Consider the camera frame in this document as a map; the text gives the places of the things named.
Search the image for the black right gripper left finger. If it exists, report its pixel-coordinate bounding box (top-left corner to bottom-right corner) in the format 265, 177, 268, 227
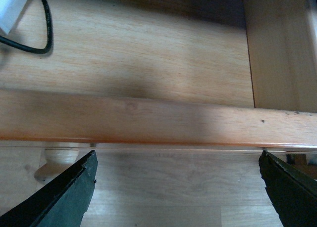
0, 150, 98, 227

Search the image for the wooden drawer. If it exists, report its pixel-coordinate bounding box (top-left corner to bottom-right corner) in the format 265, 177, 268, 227
0, 0, 317, 150

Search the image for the white charger adapter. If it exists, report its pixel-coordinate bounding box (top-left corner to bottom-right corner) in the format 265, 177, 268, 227
0, 0, 28, 35

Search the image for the round wooden drawer knob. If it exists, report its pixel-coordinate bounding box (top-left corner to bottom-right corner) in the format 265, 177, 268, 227
34, 148, 79, 184

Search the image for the black charger cable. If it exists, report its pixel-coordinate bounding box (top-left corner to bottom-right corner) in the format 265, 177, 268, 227
0, 0, 54, 55

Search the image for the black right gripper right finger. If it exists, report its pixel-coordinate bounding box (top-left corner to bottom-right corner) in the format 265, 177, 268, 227
259, 150, 317, 227

